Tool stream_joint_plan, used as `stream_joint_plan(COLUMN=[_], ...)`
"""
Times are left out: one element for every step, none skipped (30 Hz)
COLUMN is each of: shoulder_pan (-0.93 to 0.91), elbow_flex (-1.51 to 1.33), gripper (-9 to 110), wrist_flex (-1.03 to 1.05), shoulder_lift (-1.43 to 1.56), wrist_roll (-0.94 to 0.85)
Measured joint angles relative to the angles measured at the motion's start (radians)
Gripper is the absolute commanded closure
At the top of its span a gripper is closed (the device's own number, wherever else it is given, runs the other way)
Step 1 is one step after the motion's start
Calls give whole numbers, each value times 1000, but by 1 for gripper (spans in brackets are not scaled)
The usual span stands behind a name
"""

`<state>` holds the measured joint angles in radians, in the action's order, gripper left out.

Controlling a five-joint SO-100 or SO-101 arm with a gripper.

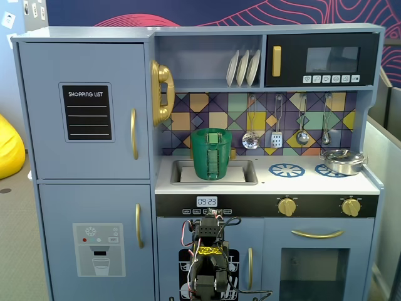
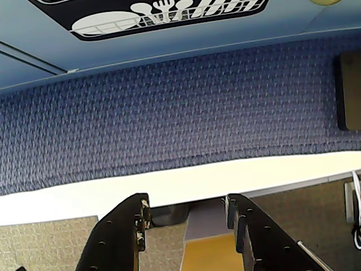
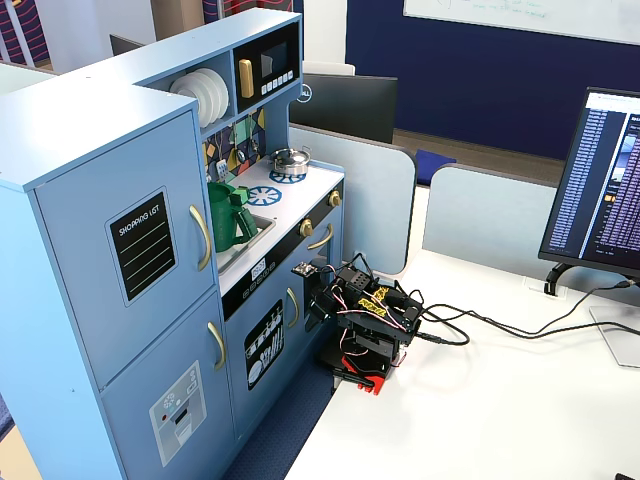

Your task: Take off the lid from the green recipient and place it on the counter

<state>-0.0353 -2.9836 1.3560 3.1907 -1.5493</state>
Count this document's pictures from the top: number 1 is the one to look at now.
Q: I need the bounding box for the green plastic container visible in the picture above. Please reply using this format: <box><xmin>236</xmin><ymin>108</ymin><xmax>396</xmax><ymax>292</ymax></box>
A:
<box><xmin>190</xmin><ymin>139</ymin><xmax>233</xmax><ymax>182</ymax></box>

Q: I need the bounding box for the blue toy kitchen unit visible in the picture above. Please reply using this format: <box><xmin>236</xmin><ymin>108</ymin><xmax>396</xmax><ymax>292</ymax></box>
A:
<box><xmin>11</xmin><ymin>23</ymin><xmax>386</xmax><ymax>301</ymax></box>

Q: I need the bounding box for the digital clock display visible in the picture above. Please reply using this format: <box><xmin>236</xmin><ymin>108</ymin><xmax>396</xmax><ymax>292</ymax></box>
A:
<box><xmin>196</xmin><ymin>196</ymin><xmax>218</xmax><ymax>208</ymax></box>

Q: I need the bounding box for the steel slotted skimmer spoon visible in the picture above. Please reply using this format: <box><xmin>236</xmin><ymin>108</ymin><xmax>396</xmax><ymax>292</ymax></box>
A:
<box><xmin>241</xmin><ymin>95</ymin><xmax>261</xmax><ymax>150</ymax></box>

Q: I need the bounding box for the grey sink basin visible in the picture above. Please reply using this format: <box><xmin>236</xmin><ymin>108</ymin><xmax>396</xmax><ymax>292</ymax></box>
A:
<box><xmin>170</xmin><ymin>159</ymin><xmax>259</xmax><ymax>186</ymax></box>

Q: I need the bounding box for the gold toy telephone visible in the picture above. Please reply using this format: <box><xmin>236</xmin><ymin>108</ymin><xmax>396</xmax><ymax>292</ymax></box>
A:
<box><xmin>150</xmin><ymin>60</ymin><xmax>175</xmax><ymax>127</ymax></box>

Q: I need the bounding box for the steel slotted spatula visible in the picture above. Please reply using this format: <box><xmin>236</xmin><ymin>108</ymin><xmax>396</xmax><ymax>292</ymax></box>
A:
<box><xmin>270</xmin><ymin>94</ymin><xmax>283</xmax><ymax>149</ymax></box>

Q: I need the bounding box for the white toy plate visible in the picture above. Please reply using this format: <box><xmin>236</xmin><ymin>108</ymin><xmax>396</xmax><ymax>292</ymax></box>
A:
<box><xmin>226</xmin><ymin>50</ymin><xmax>240</xmax><ymax>87</ymax></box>
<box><xmin>246</xmin><ymin>49</ymin><xmax>261</xmax><ymax>87</ymax></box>
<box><xmin>236</xmin><ymin>50</ymin><xmax>250</xmax><ymax>87</ymax></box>

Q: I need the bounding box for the blue dishwasher door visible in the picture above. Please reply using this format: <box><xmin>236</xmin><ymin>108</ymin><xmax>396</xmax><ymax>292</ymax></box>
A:
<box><xmin>156</xmin><ymin>217</ymin><xmax>265</xmax><ymax>301</ymax></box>

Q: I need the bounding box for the steel ladle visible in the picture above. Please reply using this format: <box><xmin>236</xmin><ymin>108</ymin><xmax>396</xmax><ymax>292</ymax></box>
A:
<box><xmin>296</xmin><ymin>93</ymin><xmax>310</xmax><ymax>146</ymax></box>

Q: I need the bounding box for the gold stove knob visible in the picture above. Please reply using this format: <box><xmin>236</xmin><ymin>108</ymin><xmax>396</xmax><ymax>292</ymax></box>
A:
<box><xmin>341</xmin><ymin>198</ymin><xmax>362</xmax><ymax>218</ymax></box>
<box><xmin>278</xmin><ymin>197</ymin><xmax>297</xmax><ymax>217</ymax></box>

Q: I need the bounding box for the blue oven door with window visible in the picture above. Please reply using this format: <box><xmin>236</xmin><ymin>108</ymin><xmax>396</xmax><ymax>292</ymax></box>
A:
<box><xmin>263</xmin><ymin>218</ymin><xmax>375</xmax><ymax>301</ymax></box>

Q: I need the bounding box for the black shopping list chalkboard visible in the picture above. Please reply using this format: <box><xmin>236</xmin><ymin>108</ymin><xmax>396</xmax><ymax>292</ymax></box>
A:
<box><xmin>58</xmin><ymin>82</ymin><xmax>116</xmax><ymax>144</ymax></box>

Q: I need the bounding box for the steel small spoon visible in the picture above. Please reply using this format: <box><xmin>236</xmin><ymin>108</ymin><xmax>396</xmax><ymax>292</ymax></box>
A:
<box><xmin>321</xmin><ymin>93</ymin><xmax>333</xmax><ymax>146</ymax></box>

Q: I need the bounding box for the black microwave door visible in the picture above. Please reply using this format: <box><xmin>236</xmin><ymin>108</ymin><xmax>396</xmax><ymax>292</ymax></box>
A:
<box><xmin>264</xmin><ymin>32</ymin><xmax>380</xmax><ymax>88</ymax></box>

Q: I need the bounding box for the steel toy pot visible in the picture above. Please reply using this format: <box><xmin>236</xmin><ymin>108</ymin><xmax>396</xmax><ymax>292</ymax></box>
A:
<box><xmin>318</xmin><ymin>149</ymin><xmax>369</xmax><ymax>176</ymax></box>

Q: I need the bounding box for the blue fridge door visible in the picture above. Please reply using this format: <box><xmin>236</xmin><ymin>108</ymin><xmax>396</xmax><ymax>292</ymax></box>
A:
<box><xmin>18</xmin><ymin>42</ymin><xmax>151</xmax><ymax>181</ymax></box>

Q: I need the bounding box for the blue freezer door with dispenser print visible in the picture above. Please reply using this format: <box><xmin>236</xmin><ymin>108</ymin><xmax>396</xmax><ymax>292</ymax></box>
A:
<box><xmin>38</xmin><ymin>184</ymin><xmax>156</xmax><ymax>301</ymax></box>

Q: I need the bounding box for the grey room partition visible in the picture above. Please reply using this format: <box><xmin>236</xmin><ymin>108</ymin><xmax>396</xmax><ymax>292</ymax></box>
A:
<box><xmin>363</xmin><ymin>67</ymin><xmax>401</xmax><ymax>301</ymax></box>

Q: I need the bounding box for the yellow bean bag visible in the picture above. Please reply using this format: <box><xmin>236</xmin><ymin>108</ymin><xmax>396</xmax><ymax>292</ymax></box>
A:
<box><xmin>0</xmin><ymin>113</ymin><xmax>26</xmax><ymax>181</ymax></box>

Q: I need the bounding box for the gold fridge door handle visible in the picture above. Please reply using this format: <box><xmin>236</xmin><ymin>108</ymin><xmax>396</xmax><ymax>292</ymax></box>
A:
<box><xmin>130</xmin><ymin>108</ymin><xmax>139</xmax><ymax>161</ymax></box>

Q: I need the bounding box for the gold freezer door handle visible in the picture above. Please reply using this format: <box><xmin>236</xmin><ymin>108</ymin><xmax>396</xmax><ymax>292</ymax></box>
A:
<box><xmin>135</xmin><ymin>203</ymin><xmax>145</xmax><ymax>250</ymax></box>

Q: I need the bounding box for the gold microwave handle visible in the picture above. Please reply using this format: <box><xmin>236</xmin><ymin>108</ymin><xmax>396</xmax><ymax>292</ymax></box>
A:
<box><xmin>271</xmin><ymin>45</ymin><xmax>282</xmax><ymax>78</ymax></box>

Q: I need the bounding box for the gold dishwasher door handle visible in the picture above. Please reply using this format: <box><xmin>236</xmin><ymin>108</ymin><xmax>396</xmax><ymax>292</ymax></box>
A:
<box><xmin>247</xmin><ymin>247</ymin><xmax>254</xmax><ymax>291</ymax></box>

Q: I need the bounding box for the gold oven door handle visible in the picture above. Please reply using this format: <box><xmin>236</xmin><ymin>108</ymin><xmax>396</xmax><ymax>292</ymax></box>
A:
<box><xmin>291</xmin><ymin>229</ymin><xmax>345</xmax><ymax>240</ymax></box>

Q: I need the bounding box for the black cable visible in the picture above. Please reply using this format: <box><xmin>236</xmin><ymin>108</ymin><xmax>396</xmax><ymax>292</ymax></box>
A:
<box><xmin>230</xmin><ymin>287</ymin><xmax>274</xmax><ymax>298</ymax></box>

